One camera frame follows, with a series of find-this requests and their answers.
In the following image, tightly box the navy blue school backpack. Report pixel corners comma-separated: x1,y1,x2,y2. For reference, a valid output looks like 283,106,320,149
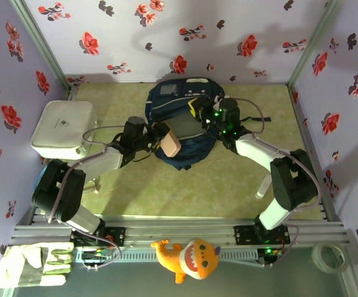
144,77,273,171

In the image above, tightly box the small circuit board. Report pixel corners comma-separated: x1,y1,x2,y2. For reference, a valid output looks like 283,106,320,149
81,249,113,267
261,246,284,267

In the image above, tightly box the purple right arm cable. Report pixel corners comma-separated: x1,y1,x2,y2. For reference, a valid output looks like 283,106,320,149
227,97,322,267

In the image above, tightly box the clear tape roll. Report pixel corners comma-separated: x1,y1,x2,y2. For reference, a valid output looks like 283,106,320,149
310,241,350,275

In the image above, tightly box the white and green work glove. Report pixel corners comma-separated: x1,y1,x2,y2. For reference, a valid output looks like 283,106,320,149
0,241,75,289

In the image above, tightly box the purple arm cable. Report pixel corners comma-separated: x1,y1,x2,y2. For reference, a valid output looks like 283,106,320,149
227,97,322,267
45,124,127,270

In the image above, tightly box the silver metal cup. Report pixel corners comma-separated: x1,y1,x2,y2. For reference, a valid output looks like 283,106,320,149
82,176,102,195

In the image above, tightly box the white fabric storage case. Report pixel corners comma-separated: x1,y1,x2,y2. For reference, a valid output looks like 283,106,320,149
30,100,98,160

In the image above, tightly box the aluminium front frame rail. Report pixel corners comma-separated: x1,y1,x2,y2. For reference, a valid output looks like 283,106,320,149
10,218,358,264

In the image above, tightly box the white slotted cable duct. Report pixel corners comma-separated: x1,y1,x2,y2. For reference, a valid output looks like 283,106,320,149
75,249,259,264

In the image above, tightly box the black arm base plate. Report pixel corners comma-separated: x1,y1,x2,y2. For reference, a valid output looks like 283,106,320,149
234,225,290,247
69,226,126,248

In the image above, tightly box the aluminium corner post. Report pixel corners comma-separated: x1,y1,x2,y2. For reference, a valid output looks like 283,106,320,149
8,0,72,93
287,0,344,87

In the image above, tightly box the orange shark plush toy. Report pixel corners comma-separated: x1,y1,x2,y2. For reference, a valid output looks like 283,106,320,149
150,238,222,285

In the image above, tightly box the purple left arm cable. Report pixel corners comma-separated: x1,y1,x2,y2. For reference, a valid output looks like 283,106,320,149
45,124,127,270

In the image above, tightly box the pink pencil case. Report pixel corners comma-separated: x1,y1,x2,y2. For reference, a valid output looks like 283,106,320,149
160,129,181,158

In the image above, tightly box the white cylindrical tube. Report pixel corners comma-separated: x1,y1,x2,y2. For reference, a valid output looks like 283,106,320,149
255,173,273,200

